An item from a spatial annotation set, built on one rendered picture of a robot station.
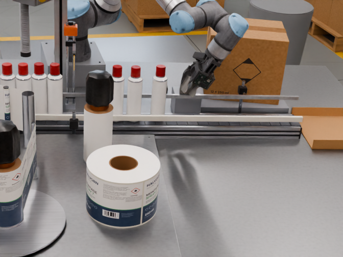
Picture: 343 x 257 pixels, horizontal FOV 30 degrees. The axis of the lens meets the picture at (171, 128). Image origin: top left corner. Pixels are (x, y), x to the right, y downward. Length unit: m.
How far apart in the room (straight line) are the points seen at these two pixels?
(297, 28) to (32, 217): 3.16
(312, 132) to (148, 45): 1.01
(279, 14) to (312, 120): 2.04
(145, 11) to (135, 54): 2.71
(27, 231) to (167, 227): 0.37
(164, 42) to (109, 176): 1.55
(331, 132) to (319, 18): 3.65
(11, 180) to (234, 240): 0.64
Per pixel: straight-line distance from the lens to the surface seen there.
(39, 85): 2.20
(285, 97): 2.40
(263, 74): 2.52
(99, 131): 1.94
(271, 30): 2.57
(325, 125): 2.53
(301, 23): 4.60
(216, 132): 2.30
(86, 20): 2.59
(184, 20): 2.10
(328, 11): 5.95
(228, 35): 2.18
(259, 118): 2.33
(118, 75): 2.19
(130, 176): 1.70
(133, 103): 2.23
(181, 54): 3.02
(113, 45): 3.08
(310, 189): 2.11
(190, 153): 2.20
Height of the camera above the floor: 1.94
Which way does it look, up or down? 28 degrees down
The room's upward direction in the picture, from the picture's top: 5 degrees clockwise
